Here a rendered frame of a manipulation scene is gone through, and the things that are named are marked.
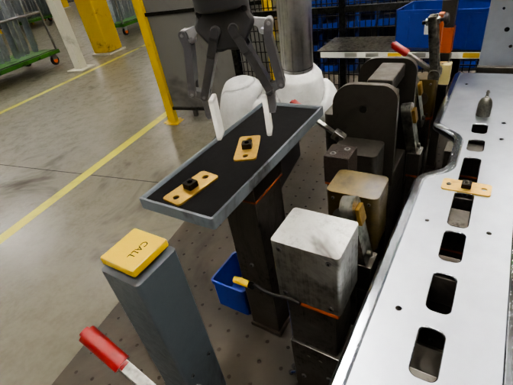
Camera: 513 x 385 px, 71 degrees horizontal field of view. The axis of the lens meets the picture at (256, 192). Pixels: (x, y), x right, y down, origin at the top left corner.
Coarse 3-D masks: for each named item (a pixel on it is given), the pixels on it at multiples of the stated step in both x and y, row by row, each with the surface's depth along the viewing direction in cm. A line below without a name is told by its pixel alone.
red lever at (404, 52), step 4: (392, 44) 105; (396, 44) 104; (400, 44) 104; (392, 48) 105; (396, 48) 104; (400, 48) 104; (404, 48) 104; (400, 52) 104; (404, 52) 104; (408, 52) 104; (404, 56) 105; (408, 56) 104; (412, 56) 104; (416, 56) 104; (416, 60) 104; (420, 60) 103; (420, 64) 104; (424, 64) 103; (428, 64) 104; (424, 68) 104; (428, 68) 103; (428, 72) 104
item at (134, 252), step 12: (132, 240) 46; (144, 240) 46; (156, 240) 45; (108, 252) 45; (120, 252) 44; (132, 252) 44; (144, 252) 44; (156, 252) 44; (108, 264) 44; (120, 264) 43; (132, 264) 42; (144, 264) 43; (132, 276) 42
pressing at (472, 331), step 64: (448, 128) 88; (512, 128) 85; (448, 192) 69; (512, 192) 66; (384, 256) 58; (512, 256) 55; (384, 320) 49; (448, 320) 48; (512, 320) 47; (384, 384) 43; (448, 384) 42; (512, 384) 41
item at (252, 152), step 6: (240, 138) 65; (246, 138) 64; (252, 138) 64; (258, 138) 64; (240, 144) 63; (246, 144) 60; (252, 144) 62; (258, 144) 62; (240, 150) 61; (246, 150) 61; (252, 150) 60; (234, 156) 60; (240, 156) 59; (252, 156) 59
